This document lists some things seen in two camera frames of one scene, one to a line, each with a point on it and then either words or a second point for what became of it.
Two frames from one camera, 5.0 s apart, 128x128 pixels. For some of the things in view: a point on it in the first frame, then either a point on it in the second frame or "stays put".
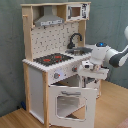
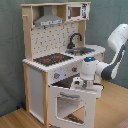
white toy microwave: [78, 11] stays put
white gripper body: [89, 65] → [87, 86]
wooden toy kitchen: [59, 91] stays put
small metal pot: [79, 51] stays put
